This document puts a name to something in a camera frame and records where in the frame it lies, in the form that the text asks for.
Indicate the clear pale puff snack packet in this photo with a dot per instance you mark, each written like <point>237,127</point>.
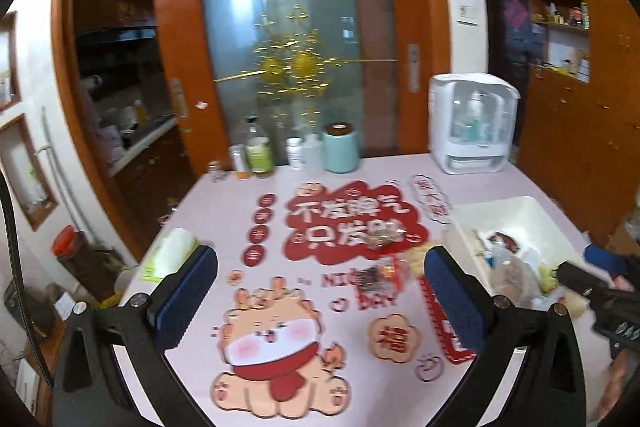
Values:
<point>417,259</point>

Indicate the yellow-green snack packet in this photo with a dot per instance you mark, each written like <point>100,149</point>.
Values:
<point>548,279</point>

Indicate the small glass jar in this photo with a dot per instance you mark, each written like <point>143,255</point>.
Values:
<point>216,171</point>

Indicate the mint green canister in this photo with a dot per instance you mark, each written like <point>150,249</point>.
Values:
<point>341,149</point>

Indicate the red snack packet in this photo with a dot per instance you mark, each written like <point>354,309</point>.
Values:
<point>440,332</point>

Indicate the clear round cake packet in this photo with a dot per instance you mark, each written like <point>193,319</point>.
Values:
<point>510,279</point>

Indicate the red-lid plastic jar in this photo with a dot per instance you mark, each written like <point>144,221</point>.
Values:
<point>70,249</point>

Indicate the wooden picture frame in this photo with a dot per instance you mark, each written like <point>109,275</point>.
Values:
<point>9,57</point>
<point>25,172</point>

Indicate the white plastic bottle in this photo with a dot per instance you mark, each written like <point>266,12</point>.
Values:
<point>312,157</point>

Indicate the green label glass bottle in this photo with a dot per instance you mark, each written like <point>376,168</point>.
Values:
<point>258,152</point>

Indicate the small orange bottle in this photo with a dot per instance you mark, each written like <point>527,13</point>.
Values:
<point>239,163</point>

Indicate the gold snowflake decoration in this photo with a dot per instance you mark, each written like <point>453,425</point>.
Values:
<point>300,64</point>

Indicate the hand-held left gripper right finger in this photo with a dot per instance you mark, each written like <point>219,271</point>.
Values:
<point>460,302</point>

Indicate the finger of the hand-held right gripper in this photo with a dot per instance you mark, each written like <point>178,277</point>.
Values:
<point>602,258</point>
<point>580,279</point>

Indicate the pink printed cartoon tablecloth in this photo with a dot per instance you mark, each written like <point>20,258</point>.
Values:
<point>200,217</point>

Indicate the white plastic bin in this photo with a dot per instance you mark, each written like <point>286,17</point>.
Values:
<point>525,212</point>

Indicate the wooden shelf cabinet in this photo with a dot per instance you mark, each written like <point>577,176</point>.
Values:
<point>575,132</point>

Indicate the brown nut snack packet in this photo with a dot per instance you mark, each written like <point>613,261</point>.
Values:
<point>385,238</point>

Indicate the white bottle steriliser appliance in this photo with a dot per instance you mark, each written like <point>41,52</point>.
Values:
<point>445,132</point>

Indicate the white pill bottle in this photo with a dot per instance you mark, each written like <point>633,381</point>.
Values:
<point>295,154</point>

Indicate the small candy wrappers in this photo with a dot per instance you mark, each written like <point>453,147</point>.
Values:
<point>376,279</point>

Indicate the green tissue box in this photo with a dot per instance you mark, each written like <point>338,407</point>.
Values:
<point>167,252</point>

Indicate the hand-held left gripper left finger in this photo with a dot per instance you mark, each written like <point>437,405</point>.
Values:
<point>185,292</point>

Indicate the purple wall poster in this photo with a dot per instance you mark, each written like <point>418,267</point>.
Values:
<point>516,14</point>

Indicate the orange white snack packet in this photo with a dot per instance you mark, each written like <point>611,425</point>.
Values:
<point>501,240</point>

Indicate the white wall switch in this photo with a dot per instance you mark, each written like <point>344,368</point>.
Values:
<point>468,13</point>

